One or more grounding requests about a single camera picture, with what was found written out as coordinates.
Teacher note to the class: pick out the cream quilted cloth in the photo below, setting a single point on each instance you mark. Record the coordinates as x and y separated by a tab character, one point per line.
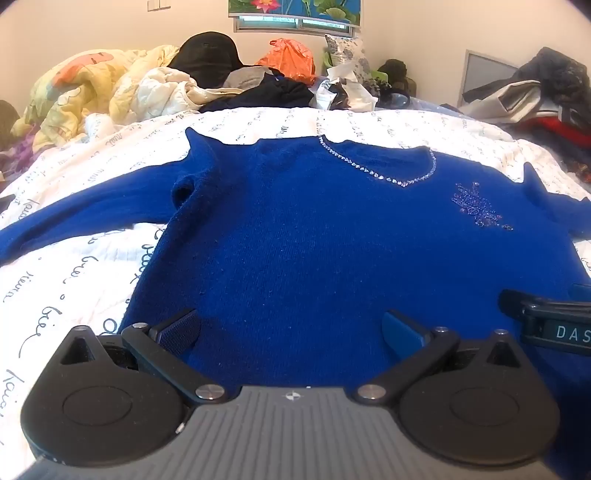
159	87

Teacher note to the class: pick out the grey cloth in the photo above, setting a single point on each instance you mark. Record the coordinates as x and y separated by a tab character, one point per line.
247	77

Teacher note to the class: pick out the white script-printed bedsheet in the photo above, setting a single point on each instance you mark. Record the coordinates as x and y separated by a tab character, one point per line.
83	286

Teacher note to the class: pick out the grey framed board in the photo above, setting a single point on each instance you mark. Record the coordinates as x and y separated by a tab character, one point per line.
485	74

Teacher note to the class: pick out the floral pillow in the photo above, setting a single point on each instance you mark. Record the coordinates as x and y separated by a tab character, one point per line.
346	53

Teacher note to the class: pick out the red garment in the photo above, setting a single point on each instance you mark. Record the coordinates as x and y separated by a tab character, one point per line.
561	131

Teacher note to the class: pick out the purple cloth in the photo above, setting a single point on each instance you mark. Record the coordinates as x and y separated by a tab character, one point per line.
18	145

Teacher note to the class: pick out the dark puffer jacket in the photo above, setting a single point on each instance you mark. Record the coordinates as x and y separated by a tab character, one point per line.
558	74

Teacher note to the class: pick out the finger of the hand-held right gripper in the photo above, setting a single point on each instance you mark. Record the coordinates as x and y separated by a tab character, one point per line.
582	291
531	302

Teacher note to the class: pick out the olive green bag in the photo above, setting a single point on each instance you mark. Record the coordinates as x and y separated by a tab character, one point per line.
395	70

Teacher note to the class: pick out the grey white garment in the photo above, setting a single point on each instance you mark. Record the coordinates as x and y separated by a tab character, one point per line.
508	99

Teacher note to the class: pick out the dark navy clothing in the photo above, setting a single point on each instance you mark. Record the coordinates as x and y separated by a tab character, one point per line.
272	94

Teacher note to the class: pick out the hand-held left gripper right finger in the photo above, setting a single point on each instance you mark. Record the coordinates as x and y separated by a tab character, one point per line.
400	333

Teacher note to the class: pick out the yellow cartoon quilt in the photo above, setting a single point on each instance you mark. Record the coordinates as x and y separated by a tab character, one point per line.
78	87

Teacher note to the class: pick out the orange plastic bag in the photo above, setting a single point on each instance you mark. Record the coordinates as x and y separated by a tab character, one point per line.
288	60

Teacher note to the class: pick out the crumpled clear plastic bags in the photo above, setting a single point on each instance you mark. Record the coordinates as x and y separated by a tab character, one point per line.
355	94

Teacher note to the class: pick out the dark patterned cloth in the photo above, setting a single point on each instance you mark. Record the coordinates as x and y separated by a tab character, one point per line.
581	164

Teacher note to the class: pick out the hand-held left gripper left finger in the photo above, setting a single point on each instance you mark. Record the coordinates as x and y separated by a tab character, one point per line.
181	328

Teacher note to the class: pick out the black hat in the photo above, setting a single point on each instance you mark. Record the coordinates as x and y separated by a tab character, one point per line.
207	55

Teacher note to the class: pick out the window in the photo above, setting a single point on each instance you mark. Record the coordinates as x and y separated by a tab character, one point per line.
277	24

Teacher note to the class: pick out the lotus wall poster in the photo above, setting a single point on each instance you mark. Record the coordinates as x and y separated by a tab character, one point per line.
286	5

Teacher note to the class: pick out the blue knit sweater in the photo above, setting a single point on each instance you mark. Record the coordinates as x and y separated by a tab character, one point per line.
295	240

